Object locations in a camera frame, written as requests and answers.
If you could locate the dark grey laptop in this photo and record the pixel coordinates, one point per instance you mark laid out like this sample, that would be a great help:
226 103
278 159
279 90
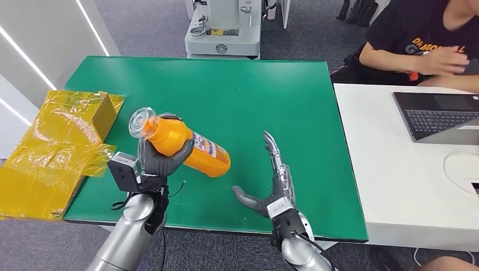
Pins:
430 119

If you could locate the grey robot base machine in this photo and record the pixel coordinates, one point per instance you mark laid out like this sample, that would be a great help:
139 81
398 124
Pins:
224 37

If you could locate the white round object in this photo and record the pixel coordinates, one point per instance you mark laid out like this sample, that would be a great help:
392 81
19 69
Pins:
462 168

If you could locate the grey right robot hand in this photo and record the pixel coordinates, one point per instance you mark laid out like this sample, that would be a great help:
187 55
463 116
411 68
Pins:
282 183

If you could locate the person's right forearm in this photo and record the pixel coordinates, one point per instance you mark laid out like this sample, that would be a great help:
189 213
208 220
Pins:
385 60

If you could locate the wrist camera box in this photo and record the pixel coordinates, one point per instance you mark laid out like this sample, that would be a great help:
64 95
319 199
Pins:
121 172
280 207

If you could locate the white wall light strip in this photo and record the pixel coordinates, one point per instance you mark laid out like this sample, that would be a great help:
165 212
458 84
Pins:
26 58
15 113
91 28

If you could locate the green table mat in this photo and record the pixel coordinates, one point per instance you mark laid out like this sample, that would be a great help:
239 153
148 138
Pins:
232 97

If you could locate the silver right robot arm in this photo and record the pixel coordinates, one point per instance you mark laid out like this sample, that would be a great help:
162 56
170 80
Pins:
303 256

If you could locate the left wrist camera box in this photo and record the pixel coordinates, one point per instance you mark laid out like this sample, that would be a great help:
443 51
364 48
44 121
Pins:
121 172

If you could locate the white desk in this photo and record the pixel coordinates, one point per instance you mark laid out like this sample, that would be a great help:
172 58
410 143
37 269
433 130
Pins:
381 168

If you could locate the person's left forearm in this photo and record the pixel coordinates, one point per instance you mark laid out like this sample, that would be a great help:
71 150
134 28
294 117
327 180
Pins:
456 84

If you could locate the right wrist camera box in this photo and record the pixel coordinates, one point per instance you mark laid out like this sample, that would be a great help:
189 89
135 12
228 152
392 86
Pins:
280 207

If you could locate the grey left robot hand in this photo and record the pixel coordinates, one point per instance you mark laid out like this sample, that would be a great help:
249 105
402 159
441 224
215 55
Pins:
157 164

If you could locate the yellow film-wrapped cardboard box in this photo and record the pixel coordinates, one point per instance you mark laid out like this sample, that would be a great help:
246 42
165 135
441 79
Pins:
45 157

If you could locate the person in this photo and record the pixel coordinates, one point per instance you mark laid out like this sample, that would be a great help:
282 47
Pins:
445 263
404 26

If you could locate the white upright panel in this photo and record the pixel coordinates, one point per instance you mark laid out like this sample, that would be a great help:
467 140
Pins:
284 13

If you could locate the person's right hand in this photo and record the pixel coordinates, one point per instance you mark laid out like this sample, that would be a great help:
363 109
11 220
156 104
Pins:
439 61

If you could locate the black chair base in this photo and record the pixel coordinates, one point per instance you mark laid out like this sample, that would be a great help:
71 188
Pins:
357 13

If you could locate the orange plastic bottle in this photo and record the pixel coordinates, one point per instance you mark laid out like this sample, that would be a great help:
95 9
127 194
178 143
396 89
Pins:
172 132

